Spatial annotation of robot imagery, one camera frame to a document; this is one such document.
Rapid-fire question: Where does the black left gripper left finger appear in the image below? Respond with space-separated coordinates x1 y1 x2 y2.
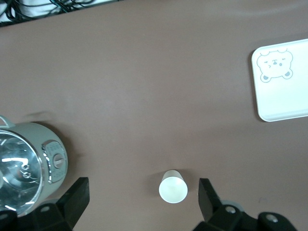
0 177 90 231

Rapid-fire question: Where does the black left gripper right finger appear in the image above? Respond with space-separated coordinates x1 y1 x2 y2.
194 178 296 231

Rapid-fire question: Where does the white plastic cup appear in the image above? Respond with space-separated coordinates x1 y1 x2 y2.
158 169 188 204

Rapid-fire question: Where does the white tray with bear print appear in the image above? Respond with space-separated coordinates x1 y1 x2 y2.
251 38 308 123

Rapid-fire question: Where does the grey electric cooking pot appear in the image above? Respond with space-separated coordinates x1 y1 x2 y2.
0 115 68 217

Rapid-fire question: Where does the glass pot lid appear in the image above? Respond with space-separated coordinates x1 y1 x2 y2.
0 129 43 215

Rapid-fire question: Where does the black cable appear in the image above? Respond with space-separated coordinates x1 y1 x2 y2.
6 0 37 20
49 0 97 13

